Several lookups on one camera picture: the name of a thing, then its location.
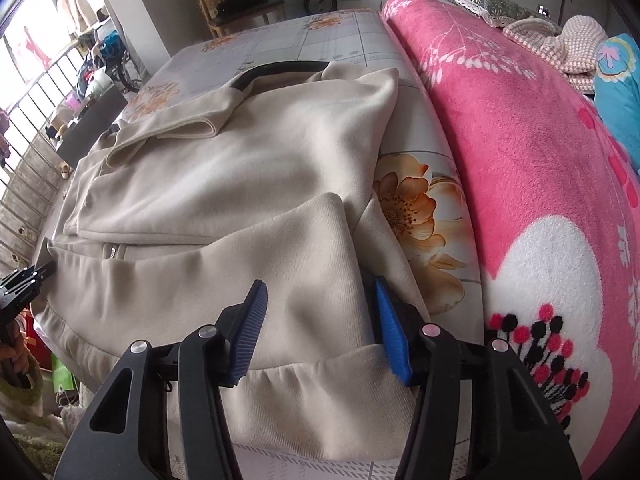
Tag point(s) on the small chrome knob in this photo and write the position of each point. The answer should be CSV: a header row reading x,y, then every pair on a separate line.
x,y
543,9

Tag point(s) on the round black fan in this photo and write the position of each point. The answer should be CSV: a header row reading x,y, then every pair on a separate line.
x,y
320,1

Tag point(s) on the pile of household clutter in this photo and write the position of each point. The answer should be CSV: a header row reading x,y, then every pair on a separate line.
x,y
80,100

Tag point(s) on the pink floral fleece blanket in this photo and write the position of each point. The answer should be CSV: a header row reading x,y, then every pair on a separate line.
x,y
500,135

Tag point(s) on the pink checked cloth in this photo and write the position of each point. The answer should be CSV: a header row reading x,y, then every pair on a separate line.
x,y
575,45

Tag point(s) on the turquoise cartoon print blanket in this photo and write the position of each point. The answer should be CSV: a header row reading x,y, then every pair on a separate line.
x,y
622,90

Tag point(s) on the beige zip jacket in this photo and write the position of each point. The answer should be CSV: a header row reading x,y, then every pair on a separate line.
x,y
225,185

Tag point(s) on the person's left hand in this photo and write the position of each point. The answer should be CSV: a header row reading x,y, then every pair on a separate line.
x,y
12,360

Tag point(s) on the floral plastic table cover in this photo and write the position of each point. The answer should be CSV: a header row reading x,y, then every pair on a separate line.
x,y
350,35

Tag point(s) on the green bag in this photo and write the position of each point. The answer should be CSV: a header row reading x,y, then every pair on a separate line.
x,y
62,375

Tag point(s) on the wooden chair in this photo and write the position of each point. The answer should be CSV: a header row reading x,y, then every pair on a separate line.
x,y
210,2

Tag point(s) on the bicycle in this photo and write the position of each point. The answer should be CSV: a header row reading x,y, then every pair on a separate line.
x,y
122,60

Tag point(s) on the hanging beige garment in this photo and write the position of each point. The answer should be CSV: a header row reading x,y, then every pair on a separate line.
x,y
72,10

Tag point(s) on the beige slipper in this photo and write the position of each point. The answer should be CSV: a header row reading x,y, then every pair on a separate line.
x,y
64,171

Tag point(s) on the hanging red garment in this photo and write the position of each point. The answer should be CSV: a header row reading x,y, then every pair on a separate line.
x,y
37,45

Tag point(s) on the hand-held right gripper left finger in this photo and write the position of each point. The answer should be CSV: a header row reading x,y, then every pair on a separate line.
x,y
247,332

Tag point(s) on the metal window railing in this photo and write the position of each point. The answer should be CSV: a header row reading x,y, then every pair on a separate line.
x,y
22,195

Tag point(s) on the grey lace-edged pillow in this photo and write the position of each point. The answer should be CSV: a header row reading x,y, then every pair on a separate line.
x,y
480,2

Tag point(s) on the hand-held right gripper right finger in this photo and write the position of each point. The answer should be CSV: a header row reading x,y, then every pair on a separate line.
x,y
395,340

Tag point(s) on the dark cluttered side table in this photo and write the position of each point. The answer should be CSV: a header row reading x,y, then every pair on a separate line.
x,y
95,125

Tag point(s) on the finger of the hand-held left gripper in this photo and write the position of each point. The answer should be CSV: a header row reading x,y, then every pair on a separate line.
x,y
42,270

